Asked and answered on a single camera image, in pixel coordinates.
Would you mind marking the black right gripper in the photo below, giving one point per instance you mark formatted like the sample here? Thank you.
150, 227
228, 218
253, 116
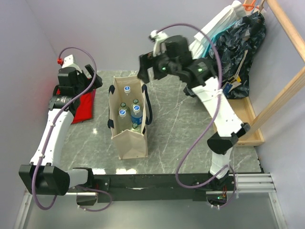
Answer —
147, 61

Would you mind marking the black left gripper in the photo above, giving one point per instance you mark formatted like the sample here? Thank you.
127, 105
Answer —
97, 82

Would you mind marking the blue label water bottle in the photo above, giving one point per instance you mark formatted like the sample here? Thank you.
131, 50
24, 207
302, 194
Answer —
136, 115

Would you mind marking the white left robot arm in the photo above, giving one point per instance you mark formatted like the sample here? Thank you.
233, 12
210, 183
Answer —
43, 173

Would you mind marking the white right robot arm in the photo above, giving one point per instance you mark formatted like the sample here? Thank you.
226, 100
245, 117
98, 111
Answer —
205, 85

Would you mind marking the beige canvas tote bag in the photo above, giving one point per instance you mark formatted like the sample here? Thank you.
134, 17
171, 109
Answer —
129, 144

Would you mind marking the red folded cloth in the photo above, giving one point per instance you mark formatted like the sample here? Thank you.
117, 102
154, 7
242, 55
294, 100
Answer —
85, 110

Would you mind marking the green cap glass bottle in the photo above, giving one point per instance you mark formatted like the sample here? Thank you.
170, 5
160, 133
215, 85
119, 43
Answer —
124, 106

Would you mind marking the white pleated garment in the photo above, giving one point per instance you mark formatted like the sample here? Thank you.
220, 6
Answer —
228, 16

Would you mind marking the green cap bottle front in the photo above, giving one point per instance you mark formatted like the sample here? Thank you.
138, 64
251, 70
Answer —
136, 128

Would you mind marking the teal garment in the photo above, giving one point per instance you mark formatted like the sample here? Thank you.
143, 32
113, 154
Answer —
214, 40

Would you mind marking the blue hang tag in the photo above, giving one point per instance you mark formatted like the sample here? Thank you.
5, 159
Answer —
227, 87

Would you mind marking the dark patterned shirt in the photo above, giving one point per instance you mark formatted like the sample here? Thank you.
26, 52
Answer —
236, 48

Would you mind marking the wooden tray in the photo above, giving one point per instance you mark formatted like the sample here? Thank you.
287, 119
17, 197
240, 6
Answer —
244, 110

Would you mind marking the black base beam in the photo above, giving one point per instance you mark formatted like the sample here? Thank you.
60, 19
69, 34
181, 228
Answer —
138, 187

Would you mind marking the orange clothes hanger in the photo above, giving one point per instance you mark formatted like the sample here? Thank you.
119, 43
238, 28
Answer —
249, 5

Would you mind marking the wooden rack frame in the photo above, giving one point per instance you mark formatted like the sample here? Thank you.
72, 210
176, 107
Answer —
278, 72

